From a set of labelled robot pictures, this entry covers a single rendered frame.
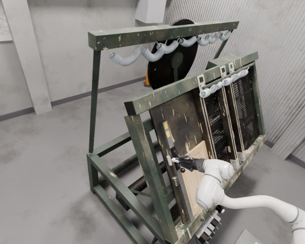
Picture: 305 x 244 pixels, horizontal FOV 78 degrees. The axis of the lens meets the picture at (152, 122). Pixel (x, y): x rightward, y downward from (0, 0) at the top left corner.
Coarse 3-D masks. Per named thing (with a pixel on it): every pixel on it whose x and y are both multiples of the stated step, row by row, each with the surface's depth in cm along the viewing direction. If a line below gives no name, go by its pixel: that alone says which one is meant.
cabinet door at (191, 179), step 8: (200, 144) 180; (192, 152) 172; (200, 152) 181; (184, 176) 165; (192, 176) 172; (200, 176) 181; (192, 184) 172; (192, 192) 172; (192, 200) 172; (192, 208) 172
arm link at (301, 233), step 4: (296, 232) 100; (300, 232) 98; (304, 232) 97; (292, 236) 102; (296, 236) 98; (300, 236) 96; (304, 236) 95; (292, 240) 100; (296, 240) 97; (300, 240) 95; (304, 240) 94
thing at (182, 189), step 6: (162, 126) 146; (162, 132) 149; (168, 138) 148; (168, 144) 149; (168, 150) 152; (174, 168) 155; (180, 168) 158; (174, 174) 158; (180, 174) 158; (180, 180) 158; (180, 186) 159; (180, 192) 162; (186, 192) 163; (186, 198) 163; (186, 204) 163; (186, 210) 165; (186, 216) 169; (192, 216) 168
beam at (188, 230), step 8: (256, 144) 263; (248, 152) 248; (256, 152) 263; (248, 160) 246; (240, 168) 230; (224, 184) 204; (224, 192) 204; (200, 208) 180; (200, 216) 175; (184, 224) 167; (192, 224) 167; (200, 224) 175; (184, 232) 160; (192, 232) 167; (184, 240) 160
